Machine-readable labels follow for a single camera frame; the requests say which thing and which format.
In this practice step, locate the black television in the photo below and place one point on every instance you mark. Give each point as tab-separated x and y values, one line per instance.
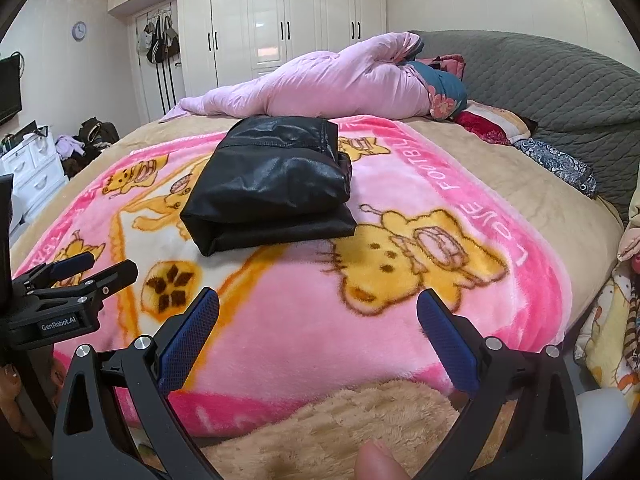
10	87

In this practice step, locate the right hand thumb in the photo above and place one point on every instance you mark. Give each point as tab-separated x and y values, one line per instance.
374	461

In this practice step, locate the yellow cartoon blanket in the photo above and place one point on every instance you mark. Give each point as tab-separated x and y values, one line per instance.
608	342

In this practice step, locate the teal floral pillow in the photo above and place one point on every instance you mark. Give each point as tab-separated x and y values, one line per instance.
447	95

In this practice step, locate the beige plush bed cover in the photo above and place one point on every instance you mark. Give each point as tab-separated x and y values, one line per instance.
320	439

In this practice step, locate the grey quilted headboard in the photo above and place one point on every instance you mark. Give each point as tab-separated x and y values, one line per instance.
584	103

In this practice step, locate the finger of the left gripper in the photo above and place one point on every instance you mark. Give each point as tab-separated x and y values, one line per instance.
51	273
108	282

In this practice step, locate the hanging bags on door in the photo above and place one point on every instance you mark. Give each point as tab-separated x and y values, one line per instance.
159	45

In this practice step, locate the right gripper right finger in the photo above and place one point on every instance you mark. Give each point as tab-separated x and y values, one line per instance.
521	420

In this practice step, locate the dark bag on floor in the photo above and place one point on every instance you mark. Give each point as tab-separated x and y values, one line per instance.
76	152

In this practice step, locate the pink quilt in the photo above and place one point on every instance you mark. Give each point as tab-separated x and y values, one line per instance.
368	78

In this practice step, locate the pink cartoon fleece blanket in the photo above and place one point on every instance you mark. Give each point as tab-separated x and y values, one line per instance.
298	321

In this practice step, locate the white wardrobe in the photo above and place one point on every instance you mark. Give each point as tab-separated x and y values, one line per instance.
229	41

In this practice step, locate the black leather jacket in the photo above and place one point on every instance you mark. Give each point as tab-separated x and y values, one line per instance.
271	180

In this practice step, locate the blue patterned cloth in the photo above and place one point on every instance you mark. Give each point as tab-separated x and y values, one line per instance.
566	167

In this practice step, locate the red and cream pillow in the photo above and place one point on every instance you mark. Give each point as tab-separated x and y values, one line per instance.
495	125

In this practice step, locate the round wall clock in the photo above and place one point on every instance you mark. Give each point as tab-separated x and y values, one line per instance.
79	31

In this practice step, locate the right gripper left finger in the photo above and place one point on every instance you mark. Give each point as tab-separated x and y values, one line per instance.
91	438

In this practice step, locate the white drawer dresser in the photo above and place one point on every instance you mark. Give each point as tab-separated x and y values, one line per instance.
38	172

